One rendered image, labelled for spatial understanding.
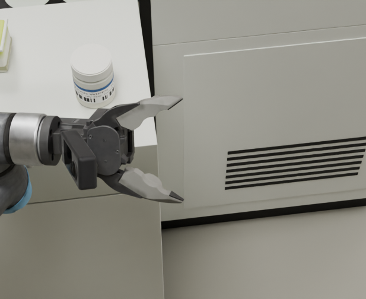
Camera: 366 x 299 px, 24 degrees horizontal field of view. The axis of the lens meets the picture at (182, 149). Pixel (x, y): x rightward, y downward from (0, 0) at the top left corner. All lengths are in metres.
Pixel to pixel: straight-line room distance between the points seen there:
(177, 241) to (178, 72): 0.73
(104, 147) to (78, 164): 0.08
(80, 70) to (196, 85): 0.51
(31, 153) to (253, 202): 1.25
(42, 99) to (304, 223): 1.17
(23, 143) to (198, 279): 1.27
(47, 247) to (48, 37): 0.42
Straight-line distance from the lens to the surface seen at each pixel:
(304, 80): 1.97
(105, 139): 1.18
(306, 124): 2.11
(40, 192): 1.57
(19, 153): 1.22
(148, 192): 1.20
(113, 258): 1.81
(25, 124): 1.22
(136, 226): 1.70
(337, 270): 2.46
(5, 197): 1.32
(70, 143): 1.16
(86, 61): 1.46
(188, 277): 2.41
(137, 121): 1.17
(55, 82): 1.56
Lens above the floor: 2.18
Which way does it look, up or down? 56 degrees down
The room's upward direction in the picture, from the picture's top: straight up
